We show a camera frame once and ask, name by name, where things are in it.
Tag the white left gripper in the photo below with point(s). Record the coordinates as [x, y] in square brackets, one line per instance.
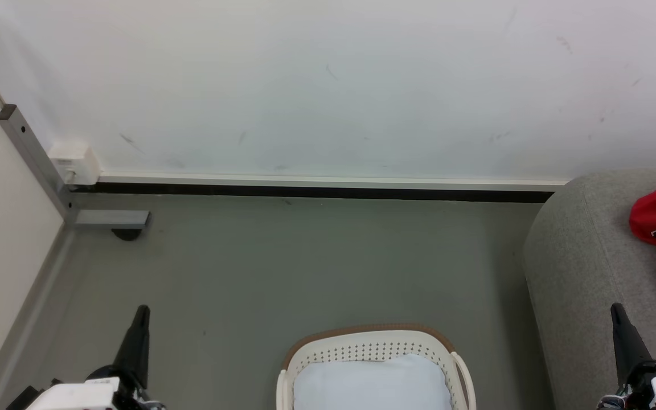
[77, 396]

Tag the white perforated laundry basket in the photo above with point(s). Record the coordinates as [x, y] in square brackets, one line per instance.
[362, 344]

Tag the grey fabric sofa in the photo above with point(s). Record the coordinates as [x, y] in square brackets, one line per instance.
[584, 273]

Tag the black caster wheel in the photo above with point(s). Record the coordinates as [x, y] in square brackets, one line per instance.
[127, 234]

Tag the light blue cloth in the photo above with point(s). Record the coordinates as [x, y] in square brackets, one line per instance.
[370, 384]

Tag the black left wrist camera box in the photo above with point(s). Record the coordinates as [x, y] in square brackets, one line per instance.
[23, 398]

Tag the white wall socket box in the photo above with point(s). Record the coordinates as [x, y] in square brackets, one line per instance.
[74, 162]

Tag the grey metal frame post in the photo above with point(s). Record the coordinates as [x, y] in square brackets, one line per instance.
[35, 151]

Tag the white wall base trim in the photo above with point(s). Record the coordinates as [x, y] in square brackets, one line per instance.
[328, 182]

